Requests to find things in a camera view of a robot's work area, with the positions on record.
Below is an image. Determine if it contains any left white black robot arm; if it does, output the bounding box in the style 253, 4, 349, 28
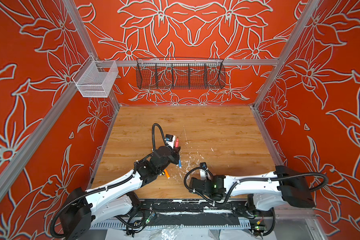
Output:
49, 123, 181, 240

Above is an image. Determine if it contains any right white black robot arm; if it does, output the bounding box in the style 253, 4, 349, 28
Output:
184, 163, 329, 211

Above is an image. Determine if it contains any orange marker pen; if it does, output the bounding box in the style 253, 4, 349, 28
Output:
164, 170, 170, 179

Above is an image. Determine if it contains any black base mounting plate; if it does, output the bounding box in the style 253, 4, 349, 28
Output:
112, 198, 274, 218

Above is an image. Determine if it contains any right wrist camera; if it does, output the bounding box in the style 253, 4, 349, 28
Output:
200, 162, 209, 180

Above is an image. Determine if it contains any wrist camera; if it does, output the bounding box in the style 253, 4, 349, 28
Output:
200, 162, 209, 180
165, 134, 177, 148

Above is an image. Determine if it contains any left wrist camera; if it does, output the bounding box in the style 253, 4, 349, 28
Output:
165, 134, 177, 148

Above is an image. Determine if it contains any white cable duct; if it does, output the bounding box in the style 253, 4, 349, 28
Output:
90, 219, 251, 231

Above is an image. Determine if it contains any black wire basket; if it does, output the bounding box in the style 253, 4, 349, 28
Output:
136, 57, 226, 90

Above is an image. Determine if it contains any white wire basket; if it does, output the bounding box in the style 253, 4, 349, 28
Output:
72, 55, 119, 98

